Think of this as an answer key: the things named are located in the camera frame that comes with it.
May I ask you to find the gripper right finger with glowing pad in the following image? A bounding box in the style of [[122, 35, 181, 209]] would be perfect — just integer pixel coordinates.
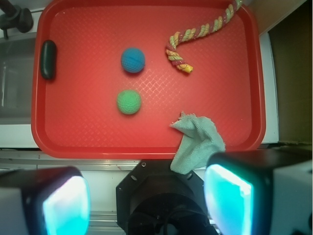
[[204, 148, 313, 235]]

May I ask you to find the multicolour twisted rope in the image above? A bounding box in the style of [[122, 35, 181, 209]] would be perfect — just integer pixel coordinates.
[[165, 0, 245, 74]]

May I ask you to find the aluminium frame rail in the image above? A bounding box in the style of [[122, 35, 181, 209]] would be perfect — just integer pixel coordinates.
[[0, 149, 140, 171]]

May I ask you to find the red plastic tray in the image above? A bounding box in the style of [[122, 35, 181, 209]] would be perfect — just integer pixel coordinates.
[[31, 0, 266, 159]]

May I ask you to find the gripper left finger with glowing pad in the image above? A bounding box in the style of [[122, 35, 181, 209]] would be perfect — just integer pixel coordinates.
[[0, 166, 91, 235]]

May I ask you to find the green dimpled ball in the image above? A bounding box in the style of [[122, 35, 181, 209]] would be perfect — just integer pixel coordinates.
[[116, 90, 141, 115]]

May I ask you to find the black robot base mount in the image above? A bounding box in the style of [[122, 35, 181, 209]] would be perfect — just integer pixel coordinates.
[[116, 160, 218, 235]]

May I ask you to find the black clamp knob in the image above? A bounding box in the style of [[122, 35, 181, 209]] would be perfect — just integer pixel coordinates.
[[0, 0, 34, 40]]

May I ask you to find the black oblong block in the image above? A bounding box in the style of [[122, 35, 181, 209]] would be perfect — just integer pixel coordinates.
[[40, 40, 57, 80]]

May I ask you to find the grey-green woven cloth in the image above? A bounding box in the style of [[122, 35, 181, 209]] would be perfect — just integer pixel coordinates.
[[170, 112, 226, 175]]

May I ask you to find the blue dimpled ball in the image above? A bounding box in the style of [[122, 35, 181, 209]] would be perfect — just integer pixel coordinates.
[[121, 47, 145, 73]]

